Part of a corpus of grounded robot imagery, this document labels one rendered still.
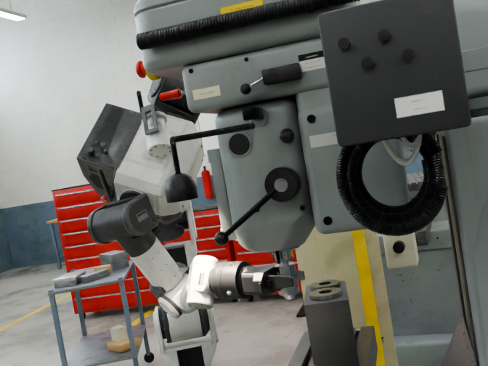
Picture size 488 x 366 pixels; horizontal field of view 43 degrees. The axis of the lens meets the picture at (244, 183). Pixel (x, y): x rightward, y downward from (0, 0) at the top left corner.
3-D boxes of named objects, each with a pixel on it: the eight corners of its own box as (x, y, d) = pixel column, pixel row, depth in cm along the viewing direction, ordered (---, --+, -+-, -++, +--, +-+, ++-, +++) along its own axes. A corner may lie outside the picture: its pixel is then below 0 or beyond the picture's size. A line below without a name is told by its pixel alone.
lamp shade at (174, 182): (167, 201, 143) (162, 175, 142) (197, 196, 143) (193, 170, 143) (167, 203, 135) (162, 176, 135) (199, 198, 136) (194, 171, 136)
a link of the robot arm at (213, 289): (224, 255, 144) (185, 258, 150) (217, 301, 140) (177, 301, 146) (247, 270, 153) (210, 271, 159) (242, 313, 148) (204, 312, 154)
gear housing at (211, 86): (186, 114, 127) (178, 66, 127) (220, 115, 151) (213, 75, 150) (347, 83, 118) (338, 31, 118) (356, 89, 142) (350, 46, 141)
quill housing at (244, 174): (230, 260, 130) (205, 111, 128) (253, 242, 150) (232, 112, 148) (318, 250, 125) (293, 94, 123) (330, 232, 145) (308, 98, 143)
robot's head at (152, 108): (152, 149, 165) (140, 136, 158) (149, 123, 169) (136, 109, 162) (174, 141, 164) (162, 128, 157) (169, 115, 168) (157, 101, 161)
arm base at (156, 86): (139, 110, 184) (152, 107, 174) (152, 71, 186) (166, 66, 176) (182, 129, 191) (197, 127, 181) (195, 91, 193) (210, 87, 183)
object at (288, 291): (303, 289, 139) (299, 265, 138) (293, 295, 135) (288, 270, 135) (285, 289, 141) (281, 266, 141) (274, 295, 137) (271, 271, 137)
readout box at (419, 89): (337, 148, 94) (315, 11, 93) (343, 146, 103) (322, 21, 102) (473, 125, 89) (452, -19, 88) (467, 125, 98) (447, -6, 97)
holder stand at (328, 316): (314, 372, 165) (302, 300, 164) (314, 345, 187) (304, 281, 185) (359, 367, 163) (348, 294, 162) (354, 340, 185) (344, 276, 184)
